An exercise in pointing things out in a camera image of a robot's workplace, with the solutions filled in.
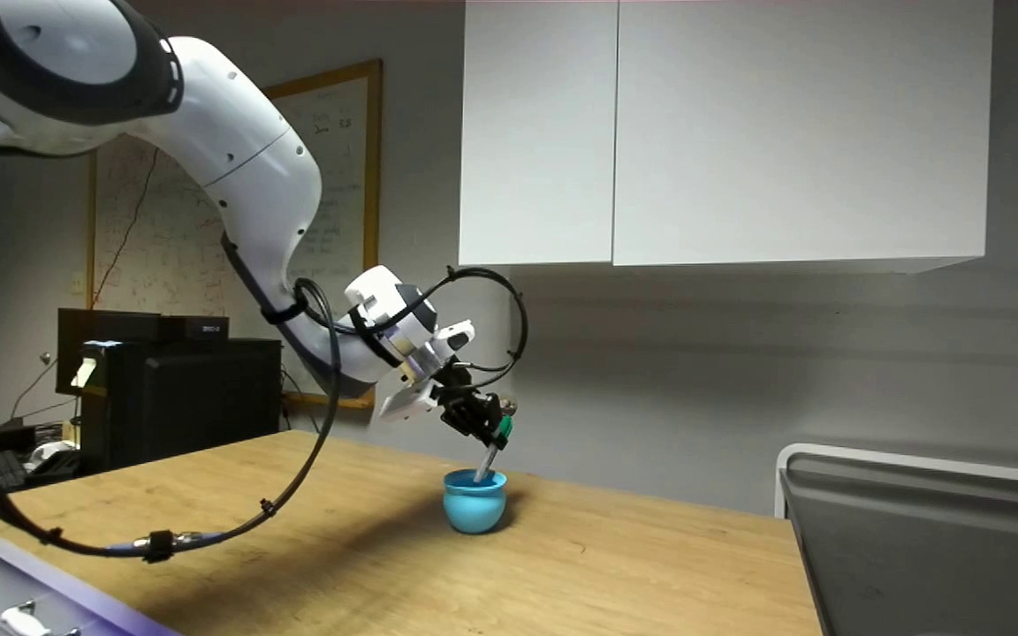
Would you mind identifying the dark flat monitor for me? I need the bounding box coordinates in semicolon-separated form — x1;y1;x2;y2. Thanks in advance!
54;302;234;400

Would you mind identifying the white wall cabinet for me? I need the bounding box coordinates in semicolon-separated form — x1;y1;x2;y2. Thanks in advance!
456;0;998;272

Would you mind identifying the white marker with green cap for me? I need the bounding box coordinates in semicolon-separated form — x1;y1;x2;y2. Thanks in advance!
471;411;521;487

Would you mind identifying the small blue bowl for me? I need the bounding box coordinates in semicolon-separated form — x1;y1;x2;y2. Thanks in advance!
439;465;513;536

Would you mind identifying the white drawer handle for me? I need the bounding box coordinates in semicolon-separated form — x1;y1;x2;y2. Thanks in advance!
0;597;57;636

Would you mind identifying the black computer case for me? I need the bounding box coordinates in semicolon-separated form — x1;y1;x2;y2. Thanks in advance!
79;334;287;458

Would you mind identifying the wooden framed whiteboard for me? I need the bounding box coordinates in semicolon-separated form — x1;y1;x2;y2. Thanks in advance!
80;55;390;416

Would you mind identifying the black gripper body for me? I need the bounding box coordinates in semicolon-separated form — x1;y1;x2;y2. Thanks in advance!
429;359;504;447

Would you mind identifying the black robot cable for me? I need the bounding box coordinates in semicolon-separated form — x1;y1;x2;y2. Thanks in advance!
0;233;347;564

